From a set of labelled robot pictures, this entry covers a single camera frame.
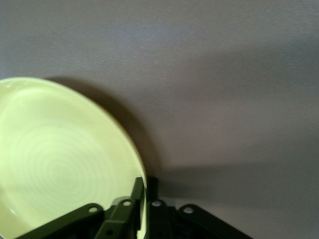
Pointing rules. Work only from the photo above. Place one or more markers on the brown table cover sheet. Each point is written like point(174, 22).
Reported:
point(224, 74)

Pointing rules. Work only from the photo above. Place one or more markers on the yellow round plate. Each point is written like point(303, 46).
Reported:
point(49, 149)

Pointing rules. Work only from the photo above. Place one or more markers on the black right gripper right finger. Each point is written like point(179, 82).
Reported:
point(162, 219)

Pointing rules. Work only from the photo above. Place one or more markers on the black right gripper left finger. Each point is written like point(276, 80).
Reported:
point(119, 216)

